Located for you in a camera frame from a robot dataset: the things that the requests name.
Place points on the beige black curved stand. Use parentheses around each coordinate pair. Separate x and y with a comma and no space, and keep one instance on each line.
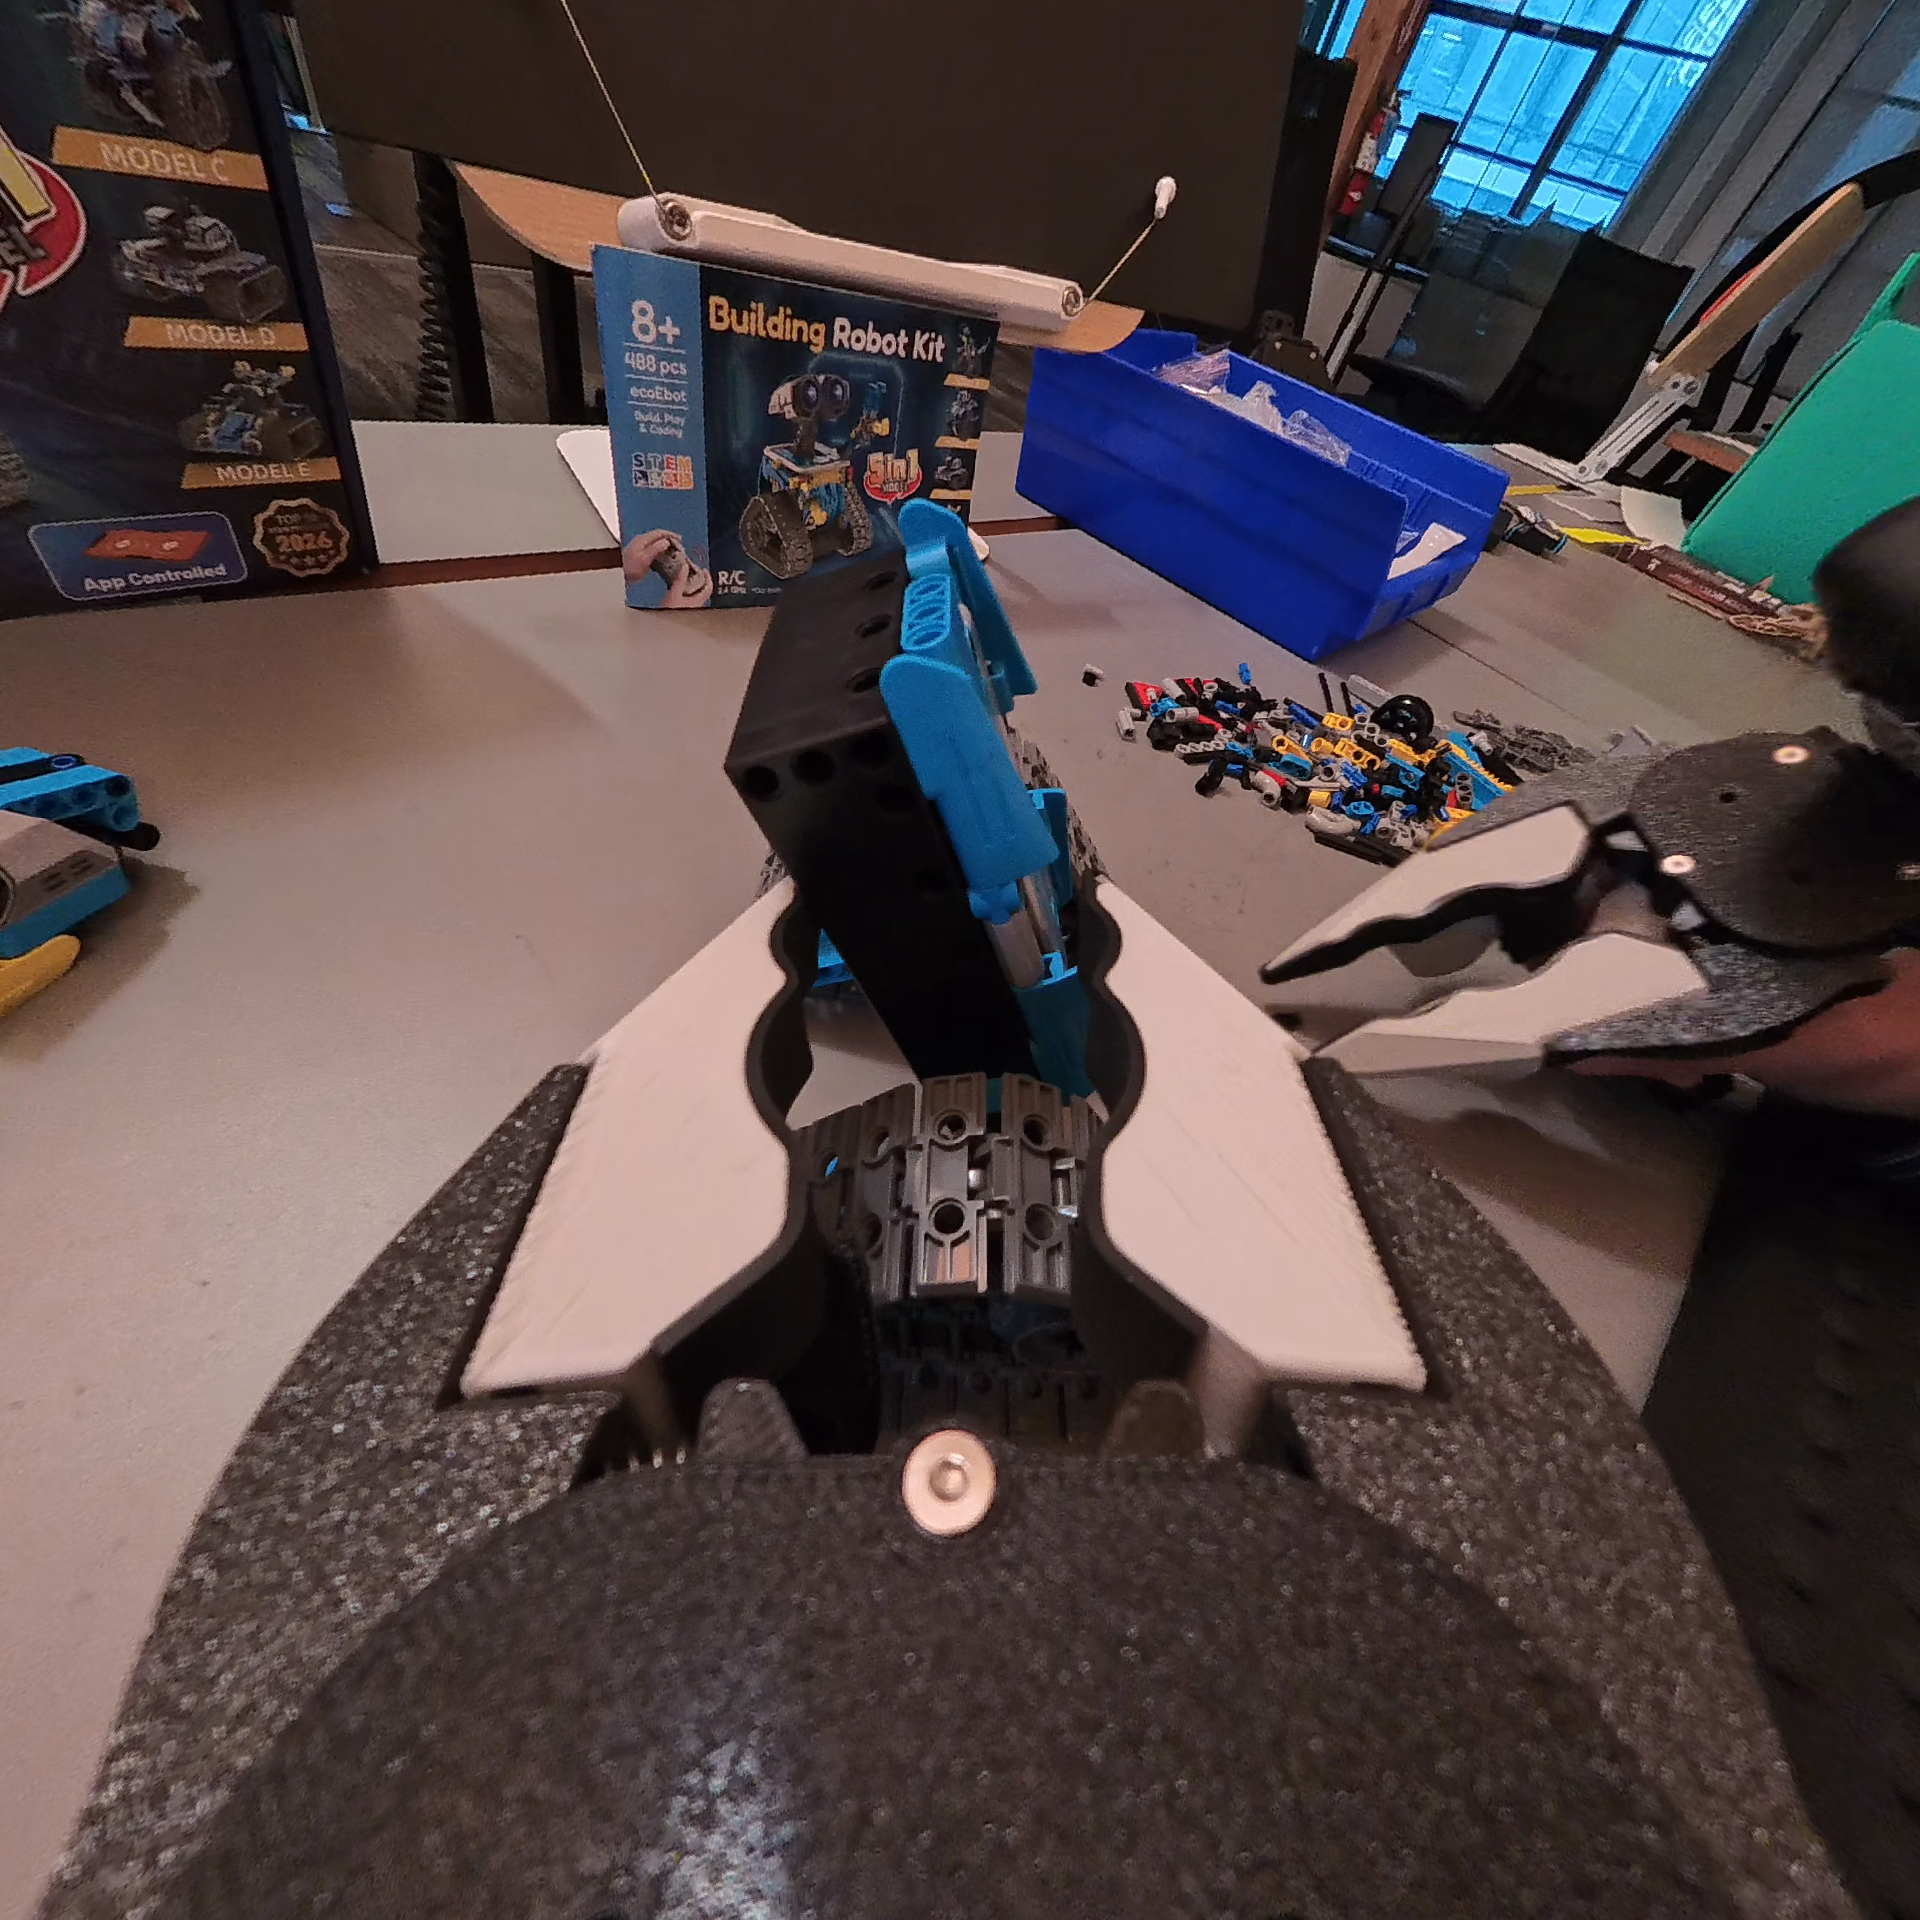
(1756,286)

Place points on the large robot kit box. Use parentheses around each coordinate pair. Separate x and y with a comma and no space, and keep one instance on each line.
(150,375)

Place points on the person's right hand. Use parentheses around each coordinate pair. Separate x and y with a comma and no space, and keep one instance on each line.
(1846,1050)

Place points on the robot head brick assembly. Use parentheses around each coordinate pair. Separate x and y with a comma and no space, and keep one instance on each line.
(60,885)

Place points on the light grey desk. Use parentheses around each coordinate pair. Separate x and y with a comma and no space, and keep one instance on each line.
(376,900)

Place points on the blue plastic bin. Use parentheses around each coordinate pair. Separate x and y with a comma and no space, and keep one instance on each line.
(1199,511)

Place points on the black monitor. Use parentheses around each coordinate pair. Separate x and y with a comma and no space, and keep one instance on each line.
(1574,331)

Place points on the white bar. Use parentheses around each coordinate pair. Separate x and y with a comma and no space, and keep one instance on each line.
(869,270)

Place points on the white tipped rod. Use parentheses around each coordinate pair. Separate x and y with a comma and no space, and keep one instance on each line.
(619,105)
(1166,191)

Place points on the white paper sheet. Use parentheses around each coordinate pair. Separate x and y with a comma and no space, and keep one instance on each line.
(590,473)

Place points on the small robot kit box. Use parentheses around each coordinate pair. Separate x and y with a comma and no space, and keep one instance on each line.
(661,451)

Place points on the black dimpled mat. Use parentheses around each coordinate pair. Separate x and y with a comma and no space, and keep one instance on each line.
(1799,1499)

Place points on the pile of small brick parts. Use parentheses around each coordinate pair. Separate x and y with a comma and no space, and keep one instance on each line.
(1321,750)

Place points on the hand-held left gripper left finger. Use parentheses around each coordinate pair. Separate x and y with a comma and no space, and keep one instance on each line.
(631,1201)

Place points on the black partition panel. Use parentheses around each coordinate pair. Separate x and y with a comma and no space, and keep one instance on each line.
(900,121)

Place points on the white and yellow papers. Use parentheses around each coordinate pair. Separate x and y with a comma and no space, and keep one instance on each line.
(1636,519)

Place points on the brown cardboard sheet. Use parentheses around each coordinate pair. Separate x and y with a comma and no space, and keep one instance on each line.
(525,225)

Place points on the brown toy skeleton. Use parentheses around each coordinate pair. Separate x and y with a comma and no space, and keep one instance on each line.
(1724,594)

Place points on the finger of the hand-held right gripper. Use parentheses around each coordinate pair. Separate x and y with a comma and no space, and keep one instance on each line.
(1485,857)
(1500,1021)

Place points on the blue grey tracked toy robot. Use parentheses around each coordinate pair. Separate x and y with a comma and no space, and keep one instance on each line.
(841,810)

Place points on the clear bags of parts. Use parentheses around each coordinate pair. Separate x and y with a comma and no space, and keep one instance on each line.
(1260,397)

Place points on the teal board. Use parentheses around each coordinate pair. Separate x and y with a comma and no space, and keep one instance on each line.
(1815,451)

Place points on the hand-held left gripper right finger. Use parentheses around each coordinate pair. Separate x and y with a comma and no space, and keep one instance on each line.
(1260,1201)

